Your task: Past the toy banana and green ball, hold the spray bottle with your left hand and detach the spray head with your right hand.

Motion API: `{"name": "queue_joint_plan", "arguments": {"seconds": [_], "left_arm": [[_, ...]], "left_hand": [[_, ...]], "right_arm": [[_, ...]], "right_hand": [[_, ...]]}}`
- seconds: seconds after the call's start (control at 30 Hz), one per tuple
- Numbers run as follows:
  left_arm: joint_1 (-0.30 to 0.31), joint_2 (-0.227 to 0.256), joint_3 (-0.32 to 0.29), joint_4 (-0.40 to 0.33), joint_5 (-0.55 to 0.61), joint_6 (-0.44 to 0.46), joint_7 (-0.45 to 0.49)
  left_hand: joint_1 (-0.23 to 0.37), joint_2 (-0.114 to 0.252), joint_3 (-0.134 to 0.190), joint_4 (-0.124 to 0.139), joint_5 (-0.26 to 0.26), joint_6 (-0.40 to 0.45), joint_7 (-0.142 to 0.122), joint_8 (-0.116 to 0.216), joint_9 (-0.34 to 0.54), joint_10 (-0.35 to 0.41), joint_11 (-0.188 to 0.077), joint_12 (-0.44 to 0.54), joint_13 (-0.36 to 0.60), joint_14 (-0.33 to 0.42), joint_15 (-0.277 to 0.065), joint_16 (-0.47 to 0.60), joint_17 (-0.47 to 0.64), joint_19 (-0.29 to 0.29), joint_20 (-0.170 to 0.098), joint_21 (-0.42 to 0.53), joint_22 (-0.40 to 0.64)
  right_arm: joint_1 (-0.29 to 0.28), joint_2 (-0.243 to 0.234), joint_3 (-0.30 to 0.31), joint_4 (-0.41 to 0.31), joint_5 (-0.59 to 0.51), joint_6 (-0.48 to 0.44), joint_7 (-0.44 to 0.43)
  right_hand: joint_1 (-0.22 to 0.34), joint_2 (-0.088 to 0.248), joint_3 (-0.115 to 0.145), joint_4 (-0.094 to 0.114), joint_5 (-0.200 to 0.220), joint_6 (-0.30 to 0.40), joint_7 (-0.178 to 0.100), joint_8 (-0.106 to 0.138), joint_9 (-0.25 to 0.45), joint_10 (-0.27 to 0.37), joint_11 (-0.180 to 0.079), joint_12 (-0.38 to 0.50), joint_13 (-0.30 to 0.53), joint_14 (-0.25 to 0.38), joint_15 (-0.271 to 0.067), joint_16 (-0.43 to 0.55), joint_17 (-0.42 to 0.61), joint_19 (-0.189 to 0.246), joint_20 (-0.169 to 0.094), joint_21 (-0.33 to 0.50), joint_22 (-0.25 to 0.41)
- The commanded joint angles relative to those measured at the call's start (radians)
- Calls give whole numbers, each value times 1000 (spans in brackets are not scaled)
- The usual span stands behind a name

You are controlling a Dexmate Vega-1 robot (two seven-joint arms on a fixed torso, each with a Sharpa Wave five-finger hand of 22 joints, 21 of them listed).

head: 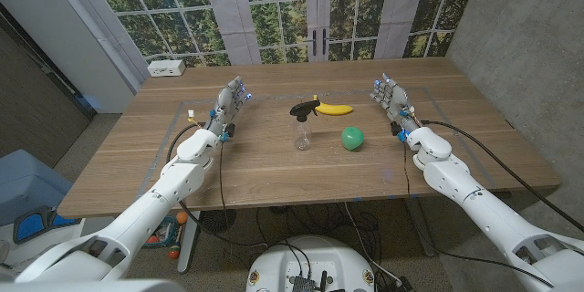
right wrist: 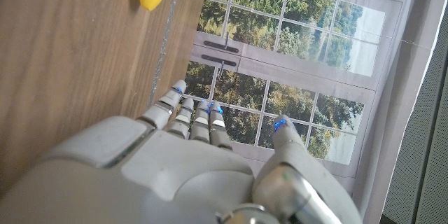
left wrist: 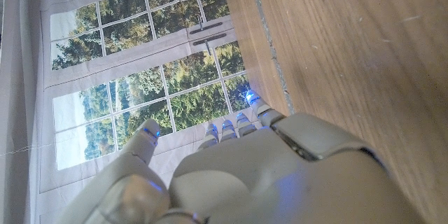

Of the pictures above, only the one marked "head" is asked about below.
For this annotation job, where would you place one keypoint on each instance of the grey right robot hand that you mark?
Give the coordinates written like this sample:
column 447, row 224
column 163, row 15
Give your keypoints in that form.
column 396, row 100

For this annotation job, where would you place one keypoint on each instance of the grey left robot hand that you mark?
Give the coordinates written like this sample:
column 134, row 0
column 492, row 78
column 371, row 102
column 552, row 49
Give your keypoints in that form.
column 224, row 105

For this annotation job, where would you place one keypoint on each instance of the black spray head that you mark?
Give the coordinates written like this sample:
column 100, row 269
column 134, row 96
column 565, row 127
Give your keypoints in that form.
column 301, row 108

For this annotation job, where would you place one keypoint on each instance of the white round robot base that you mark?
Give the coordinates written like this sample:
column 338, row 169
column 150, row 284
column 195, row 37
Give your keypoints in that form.
column 315, row 255

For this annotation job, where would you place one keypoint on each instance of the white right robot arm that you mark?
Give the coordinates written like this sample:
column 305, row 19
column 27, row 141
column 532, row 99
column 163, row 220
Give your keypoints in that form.
column 461, row 182

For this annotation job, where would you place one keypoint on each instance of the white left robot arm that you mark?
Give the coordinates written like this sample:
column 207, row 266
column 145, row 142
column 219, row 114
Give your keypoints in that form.
column 173, row 182

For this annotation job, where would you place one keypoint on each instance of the green ball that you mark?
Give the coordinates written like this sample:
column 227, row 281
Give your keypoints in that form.
column 351, row 138

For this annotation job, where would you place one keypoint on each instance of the yellow toy banana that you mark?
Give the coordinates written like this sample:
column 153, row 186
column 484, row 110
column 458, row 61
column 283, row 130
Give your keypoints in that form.
column 335, row 109

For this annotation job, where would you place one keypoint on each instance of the small orange ball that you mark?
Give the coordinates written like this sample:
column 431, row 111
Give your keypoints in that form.
column 182, row 217

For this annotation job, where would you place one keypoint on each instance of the colourful toy maraca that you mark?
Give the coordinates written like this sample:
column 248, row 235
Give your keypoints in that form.
column 174, row 252

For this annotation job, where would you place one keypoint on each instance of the small white connector plug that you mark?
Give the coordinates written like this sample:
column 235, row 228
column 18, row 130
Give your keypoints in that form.
column 190, row 113

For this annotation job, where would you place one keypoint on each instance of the white power strip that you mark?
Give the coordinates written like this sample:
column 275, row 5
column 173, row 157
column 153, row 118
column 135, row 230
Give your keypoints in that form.
column 166, row 68

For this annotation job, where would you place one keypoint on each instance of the printed window forest backdrop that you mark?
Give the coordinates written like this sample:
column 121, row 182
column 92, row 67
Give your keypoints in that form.
column 274, row 9

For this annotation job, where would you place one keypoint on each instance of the black round floor fan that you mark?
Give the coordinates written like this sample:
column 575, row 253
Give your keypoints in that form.
column 218, row 220

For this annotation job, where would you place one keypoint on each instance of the grey table leg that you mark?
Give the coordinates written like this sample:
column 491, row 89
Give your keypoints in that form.
column 422, row 232

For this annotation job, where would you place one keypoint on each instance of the blue basket with toys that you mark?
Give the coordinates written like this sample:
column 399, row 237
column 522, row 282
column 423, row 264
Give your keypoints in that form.
column 162, row 232

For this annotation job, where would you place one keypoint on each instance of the white table leg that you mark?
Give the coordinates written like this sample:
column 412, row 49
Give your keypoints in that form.
column 187, row 251

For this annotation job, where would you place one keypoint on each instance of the blue storage bin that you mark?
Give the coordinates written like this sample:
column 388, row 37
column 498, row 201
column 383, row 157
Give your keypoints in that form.
column 27, row 182

